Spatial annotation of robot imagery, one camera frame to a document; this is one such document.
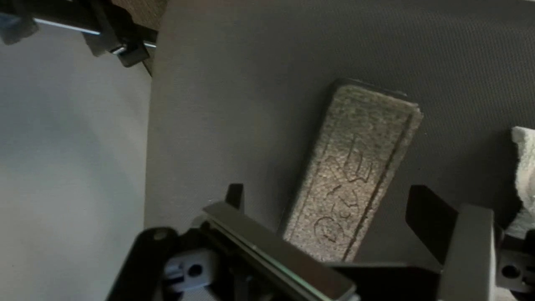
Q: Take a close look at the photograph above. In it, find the dark grey office chair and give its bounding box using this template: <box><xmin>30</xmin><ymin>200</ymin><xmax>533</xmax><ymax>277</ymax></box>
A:
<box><xmin>142</xmin><ymin>0</ymin><xmax>535</xmax><ymax>301</ymax></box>

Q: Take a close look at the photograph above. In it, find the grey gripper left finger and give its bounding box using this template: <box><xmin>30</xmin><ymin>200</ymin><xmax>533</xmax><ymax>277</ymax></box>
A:
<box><xmin>201</xmin><ymin>182</ymin><xmax>358</xmax><ymax>301</ymax></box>

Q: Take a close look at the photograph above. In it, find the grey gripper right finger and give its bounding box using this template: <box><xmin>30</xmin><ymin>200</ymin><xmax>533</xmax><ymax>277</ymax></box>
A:
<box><xmin>406</xmin><ymin>184</ymin><xmax>498</xmax><ymax>301</ymax></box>

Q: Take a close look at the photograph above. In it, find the grey felt board duster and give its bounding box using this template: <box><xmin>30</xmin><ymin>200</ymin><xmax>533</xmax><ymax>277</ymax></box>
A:
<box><xmin>281</xmin><ymin>80</ymin><xmax>425</xmax><ymax>264</ymax></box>

